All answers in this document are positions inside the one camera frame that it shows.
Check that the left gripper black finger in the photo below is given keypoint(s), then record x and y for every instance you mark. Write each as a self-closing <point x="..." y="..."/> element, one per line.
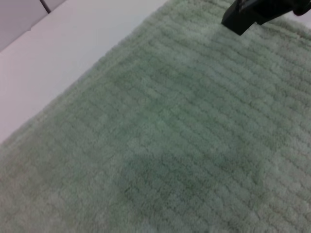
<point x="245" y="17"/>
<point x="302" y="7"/>

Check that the light green ribbed towel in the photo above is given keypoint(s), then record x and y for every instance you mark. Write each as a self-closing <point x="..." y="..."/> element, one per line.
<point x="170" y="136"/>

